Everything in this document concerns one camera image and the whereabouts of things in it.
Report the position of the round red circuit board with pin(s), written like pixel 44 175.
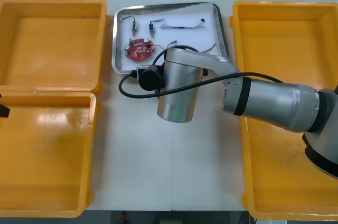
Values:
pixel 138 50

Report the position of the blue label metal solenoid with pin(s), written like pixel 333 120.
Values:
pixel 134 26
pixel 151 27

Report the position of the silver-grey right robot arm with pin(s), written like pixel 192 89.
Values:
pixel 277 102

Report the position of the yellow-orange plastic bin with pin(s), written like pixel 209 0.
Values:
pixel 47 155
pixel 285 41
pixel 52 44
pixel 274 171

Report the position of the steel tray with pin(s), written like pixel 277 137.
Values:
pixel 115 49

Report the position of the white sheet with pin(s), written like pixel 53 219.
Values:
pixel 185 12

